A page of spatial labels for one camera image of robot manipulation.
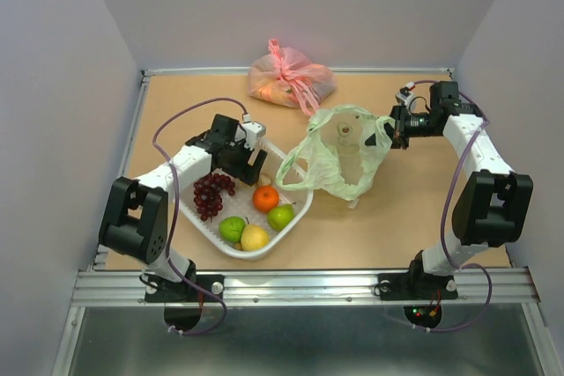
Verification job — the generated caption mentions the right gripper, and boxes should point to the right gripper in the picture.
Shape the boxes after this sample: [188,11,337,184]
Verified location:
[365,102,441,150]

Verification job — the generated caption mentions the orange fake tangerine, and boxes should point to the orange fake tangerine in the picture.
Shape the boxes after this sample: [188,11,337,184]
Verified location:
[252,185,279,213]

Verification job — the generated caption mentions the green plastic bag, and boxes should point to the green plastic bag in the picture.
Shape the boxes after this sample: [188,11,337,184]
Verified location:
[275,104,395,209]

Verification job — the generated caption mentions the red fake grapes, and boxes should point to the red fake grapes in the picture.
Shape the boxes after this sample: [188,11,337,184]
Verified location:
[193,173,235,221]

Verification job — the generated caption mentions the green fake pear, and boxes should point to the green fake pear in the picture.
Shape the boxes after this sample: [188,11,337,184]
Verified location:
[267,203,295,232]

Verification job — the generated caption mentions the green fake apple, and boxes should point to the green fake apple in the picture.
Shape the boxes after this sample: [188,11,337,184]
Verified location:
[219,217,247,243]

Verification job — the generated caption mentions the yellow fake round pear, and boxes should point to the yellow fake round pear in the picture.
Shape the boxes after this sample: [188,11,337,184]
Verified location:
[240,218,270,251]

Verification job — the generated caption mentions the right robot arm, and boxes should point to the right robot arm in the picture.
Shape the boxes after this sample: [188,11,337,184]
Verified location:
[375,80,533,301]

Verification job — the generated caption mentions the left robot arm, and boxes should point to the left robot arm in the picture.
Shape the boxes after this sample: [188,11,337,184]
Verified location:
[99,114,267,300]

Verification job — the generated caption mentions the small beige fake garlic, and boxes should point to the small beige fake garlic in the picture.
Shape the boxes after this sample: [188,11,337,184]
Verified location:
[257,173,272,187]

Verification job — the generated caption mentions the pink tied plastic bag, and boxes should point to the pink tied plastic bag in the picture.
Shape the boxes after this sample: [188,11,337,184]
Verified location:
[248,39,337,116]

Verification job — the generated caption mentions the white plastic basket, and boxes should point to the white plastic basket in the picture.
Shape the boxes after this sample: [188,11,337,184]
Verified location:
[179,138,314,261]

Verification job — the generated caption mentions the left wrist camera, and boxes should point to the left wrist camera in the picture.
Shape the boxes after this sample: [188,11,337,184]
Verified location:
[241,114,266,151]

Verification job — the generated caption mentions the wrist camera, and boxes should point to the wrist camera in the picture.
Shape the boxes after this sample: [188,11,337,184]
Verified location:
[395,82,416,107]
[241,114,266,151]

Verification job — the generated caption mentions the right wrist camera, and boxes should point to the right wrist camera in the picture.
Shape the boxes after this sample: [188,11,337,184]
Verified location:
[395,82,416,107]

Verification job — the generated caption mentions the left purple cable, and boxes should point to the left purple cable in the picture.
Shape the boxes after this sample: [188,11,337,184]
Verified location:
[152,97,228,336]

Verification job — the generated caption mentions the purple cable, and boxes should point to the purple cable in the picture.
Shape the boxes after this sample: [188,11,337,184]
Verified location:
[407,79,493,334]
[152,97,228,336]

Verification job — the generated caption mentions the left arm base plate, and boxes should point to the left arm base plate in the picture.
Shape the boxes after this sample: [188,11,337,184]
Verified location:
[139,274,225,304]

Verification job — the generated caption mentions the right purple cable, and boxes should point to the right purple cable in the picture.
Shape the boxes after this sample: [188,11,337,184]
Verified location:
[407,79,493,334]

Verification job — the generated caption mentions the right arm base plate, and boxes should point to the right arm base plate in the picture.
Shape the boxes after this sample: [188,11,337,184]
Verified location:
[375,272,458,301]

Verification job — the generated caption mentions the aluminium front rail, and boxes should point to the aluminium front rail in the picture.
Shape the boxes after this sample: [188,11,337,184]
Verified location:
[70,268,539,308]

